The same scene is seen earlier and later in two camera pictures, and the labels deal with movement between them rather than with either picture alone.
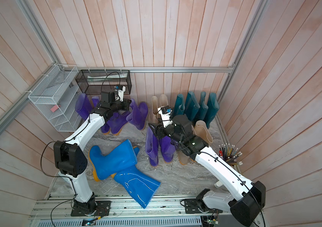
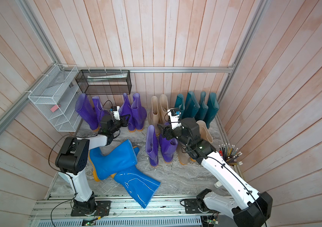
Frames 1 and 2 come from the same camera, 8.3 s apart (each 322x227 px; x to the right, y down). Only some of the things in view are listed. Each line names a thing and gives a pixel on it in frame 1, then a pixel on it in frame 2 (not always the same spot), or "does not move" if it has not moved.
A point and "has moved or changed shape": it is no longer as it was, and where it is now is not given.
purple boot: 168,147 does not move
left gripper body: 118,105 → 118,124
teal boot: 192,106 does not move
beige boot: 201,130 does not move
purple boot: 138,116 has moved or changed shape
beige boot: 152,110 does not move
